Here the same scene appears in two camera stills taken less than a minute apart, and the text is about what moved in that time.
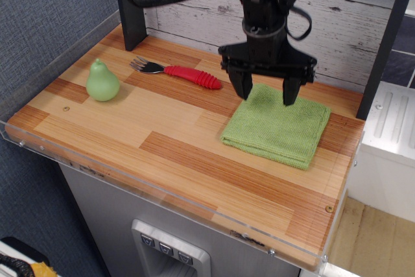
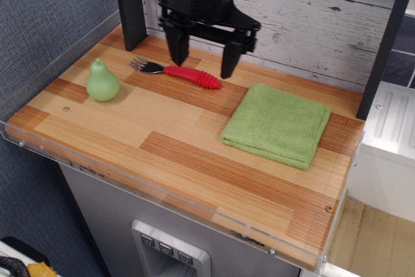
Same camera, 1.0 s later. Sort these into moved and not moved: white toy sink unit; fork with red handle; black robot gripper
Moved: black robot gripper
Not moved: white toy sink unit; fork with red handle
